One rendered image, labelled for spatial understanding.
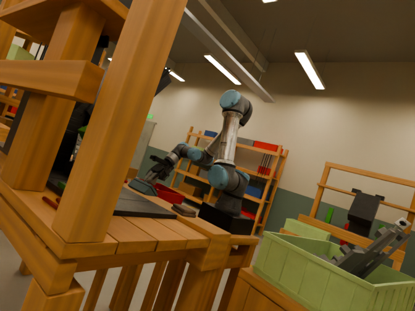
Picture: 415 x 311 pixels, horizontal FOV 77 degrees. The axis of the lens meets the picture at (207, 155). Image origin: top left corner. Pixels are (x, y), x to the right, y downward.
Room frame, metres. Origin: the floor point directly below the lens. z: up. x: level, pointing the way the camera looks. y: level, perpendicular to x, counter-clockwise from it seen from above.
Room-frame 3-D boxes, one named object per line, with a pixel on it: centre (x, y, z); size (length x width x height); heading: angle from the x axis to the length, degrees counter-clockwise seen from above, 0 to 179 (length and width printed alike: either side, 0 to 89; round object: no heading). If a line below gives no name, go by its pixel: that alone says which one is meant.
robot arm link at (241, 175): (1.46, -0.20, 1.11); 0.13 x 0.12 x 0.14; 138
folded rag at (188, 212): (1.20, 0.02, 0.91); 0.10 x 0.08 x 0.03; 39
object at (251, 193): (7.16, -0.54, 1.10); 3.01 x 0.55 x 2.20; 51
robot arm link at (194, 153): (1.58, 0.09, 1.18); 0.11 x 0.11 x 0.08; 48
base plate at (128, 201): (1.30, 0.60, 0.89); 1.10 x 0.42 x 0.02; 52
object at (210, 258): (1.52, 0.43, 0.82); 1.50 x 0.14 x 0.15; 52
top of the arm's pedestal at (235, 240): (1.47, -0.20, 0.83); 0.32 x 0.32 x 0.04; 47
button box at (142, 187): (1.42, 0.27, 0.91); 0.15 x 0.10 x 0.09; 52
